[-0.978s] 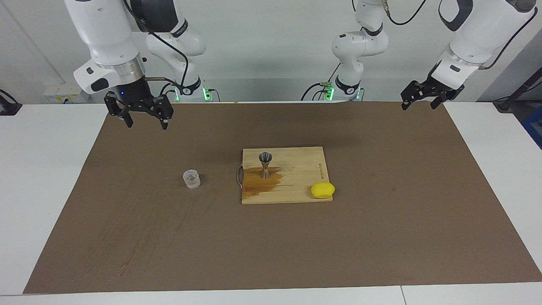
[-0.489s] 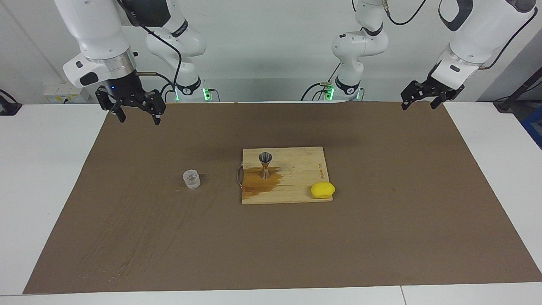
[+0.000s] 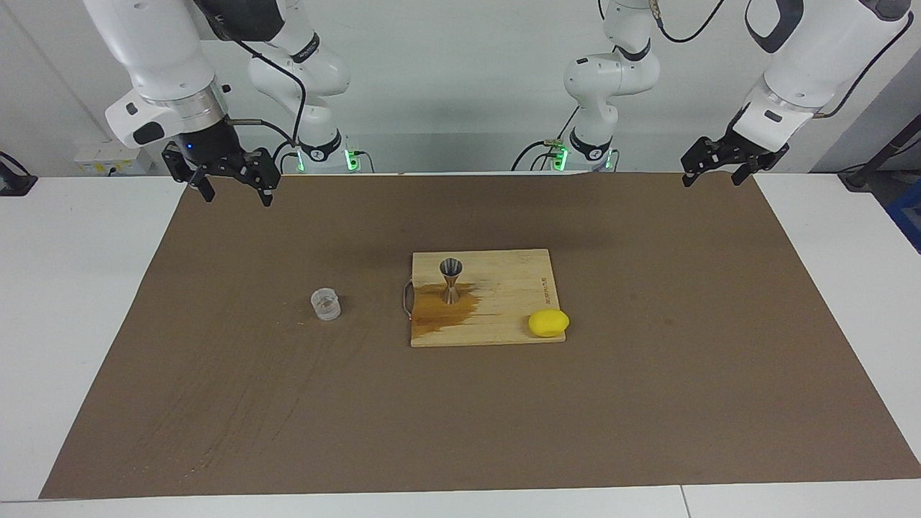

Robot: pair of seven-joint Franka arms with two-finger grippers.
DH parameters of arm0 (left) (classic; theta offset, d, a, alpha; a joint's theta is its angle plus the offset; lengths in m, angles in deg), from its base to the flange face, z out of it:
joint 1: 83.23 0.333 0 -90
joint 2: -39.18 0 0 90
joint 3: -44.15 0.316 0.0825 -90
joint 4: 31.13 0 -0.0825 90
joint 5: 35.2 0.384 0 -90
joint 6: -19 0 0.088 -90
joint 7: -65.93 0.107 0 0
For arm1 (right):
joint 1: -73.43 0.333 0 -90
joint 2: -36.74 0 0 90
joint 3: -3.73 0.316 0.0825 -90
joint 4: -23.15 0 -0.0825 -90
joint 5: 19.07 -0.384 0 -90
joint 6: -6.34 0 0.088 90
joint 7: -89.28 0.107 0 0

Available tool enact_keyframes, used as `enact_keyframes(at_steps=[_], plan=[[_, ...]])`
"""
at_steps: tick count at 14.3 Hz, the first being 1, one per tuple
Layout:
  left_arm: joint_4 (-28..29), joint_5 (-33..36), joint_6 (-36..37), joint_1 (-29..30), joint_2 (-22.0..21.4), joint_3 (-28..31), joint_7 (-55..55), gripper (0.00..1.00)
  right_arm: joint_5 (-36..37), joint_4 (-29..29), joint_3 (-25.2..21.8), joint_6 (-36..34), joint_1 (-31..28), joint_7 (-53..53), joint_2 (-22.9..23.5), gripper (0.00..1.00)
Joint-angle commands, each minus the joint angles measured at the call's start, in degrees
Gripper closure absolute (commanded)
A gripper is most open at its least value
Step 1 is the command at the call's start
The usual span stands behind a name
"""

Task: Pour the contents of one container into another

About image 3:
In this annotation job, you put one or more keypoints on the yellow lemon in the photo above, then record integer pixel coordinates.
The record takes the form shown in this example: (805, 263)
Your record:
(549, 323)

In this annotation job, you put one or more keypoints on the white wall socket box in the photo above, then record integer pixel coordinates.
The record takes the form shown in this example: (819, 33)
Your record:
(101, 157)

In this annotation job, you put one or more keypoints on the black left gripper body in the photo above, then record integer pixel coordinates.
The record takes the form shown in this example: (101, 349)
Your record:
(748, 147)

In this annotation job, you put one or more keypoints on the black stand leg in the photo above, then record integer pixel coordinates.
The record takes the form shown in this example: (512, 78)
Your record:
(881, 155)

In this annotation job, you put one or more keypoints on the blue crate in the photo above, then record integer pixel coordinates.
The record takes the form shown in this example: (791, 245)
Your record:
(906, 216)

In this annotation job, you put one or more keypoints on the small clear glass cup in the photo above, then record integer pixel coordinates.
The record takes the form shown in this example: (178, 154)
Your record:
(327, 305)

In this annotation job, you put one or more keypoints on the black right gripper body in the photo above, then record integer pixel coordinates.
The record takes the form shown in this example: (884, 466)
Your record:
(205, 147)

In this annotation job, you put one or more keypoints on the black clamp mount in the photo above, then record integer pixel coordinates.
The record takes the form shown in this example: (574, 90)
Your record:
(14, 180)

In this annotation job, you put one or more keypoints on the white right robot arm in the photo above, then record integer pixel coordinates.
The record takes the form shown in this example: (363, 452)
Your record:
(165, 57)

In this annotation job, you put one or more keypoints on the steel double jigger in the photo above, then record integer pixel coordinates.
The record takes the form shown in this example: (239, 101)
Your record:
(451, 280)

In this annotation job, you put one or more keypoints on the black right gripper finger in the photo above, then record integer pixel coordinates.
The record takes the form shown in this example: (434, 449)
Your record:
(262, 173)
(201, 185)

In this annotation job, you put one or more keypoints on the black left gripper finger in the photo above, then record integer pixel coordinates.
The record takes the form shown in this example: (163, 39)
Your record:
(694, 164)
(748, 171)

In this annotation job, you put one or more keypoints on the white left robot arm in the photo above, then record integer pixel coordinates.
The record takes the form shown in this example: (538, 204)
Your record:
(813, 65)

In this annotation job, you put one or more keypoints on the brown table mat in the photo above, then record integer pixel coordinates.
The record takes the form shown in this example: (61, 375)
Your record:
(432, 432)

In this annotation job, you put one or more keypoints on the bamboo cutting board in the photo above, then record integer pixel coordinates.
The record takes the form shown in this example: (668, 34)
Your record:
(504, 316)

